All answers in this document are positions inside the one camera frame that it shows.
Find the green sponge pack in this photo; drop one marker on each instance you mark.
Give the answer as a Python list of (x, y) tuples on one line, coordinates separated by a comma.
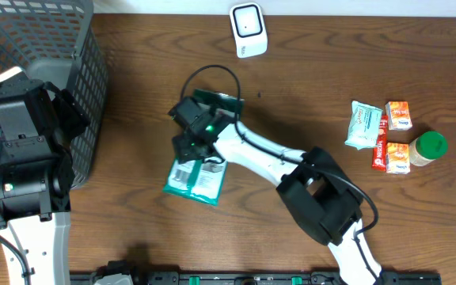
[(196, 180)]

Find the teal white snack pouch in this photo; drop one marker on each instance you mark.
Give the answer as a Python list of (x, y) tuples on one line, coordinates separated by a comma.
[(364, 126)]

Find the green lid jar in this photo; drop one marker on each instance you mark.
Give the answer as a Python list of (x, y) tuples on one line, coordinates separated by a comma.
[(427, 148)]

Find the red white packet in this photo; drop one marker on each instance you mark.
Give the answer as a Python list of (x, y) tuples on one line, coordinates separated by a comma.
[(379, 152)]

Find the white barcode scanner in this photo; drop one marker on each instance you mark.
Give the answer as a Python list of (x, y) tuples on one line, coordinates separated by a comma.
[(249, 30)]

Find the orange juice carton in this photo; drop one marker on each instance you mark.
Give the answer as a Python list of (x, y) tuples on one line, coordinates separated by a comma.
[(399, 118), (397, 158)]

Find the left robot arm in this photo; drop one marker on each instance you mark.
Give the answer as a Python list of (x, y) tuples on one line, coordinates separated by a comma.
[(35, 183)]

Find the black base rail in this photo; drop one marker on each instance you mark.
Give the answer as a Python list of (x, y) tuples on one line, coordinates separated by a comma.
[(314, 278)]

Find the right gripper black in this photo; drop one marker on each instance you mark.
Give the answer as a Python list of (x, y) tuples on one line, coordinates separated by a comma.
[(180, 150)]

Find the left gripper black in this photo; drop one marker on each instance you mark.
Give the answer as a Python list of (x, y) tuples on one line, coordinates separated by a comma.
[(74, 112)]

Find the grey plastic mesh basket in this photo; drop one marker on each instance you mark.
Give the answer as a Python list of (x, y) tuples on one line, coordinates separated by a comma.
[(53, 41)]

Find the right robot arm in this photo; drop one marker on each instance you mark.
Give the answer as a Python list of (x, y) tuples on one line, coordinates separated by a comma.
[(321, 199)]

